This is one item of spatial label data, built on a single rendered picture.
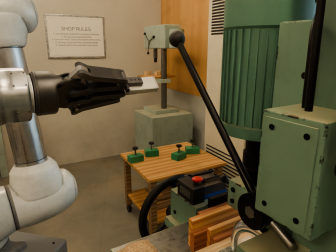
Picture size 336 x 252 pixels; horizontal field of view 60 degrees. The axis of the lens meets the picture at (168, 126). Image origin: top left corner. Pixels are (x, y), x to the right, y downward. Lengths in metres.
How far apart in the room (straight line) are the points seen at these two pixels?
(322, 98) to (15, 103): 0.44
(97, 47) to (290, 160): 3.31
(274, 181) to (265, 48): 0.26
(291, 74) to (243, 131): 0.15
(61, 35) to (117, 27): 0.65
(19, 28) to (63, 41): 2.51
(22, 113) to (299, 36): 0.45
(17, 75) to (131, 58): 3.26
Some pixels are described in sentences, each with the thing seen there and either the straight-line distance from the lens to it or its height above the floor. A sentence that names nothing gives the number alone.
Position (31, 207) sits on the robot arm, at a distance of 1.06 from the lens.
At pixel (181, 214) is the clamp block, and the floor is 0.91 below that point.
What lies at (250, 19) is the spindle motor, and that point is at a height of 1.43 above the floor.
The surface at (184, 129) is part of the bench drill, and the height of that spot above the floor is 0.54.
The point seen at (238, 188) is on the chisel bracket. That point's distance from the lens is 0.72.
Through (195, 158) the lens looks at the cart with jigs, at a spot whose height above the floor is 0.53.
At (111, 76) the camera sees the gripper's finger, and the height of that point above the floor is 1.33.
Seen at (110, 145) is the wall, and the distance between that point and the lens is 3.83.
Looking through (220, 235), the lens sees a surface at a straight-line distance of 0.75.
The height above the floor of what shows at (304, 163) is 1.25.
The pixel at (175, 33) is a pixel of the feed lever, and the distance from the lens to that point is 0.64.
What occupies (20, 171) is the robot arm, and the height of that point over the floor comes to 0.99.
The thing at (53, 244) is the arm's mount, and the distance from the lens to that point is 1.16.
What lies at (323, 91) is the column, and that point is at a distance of 0.45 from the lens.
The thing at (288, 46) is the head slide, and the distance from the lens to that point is 0.53.
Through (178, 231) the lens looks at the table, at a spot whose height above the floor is 0.90.
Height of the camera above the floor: 1.38
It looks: 15 degrees down
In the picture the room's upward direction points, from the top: straight up
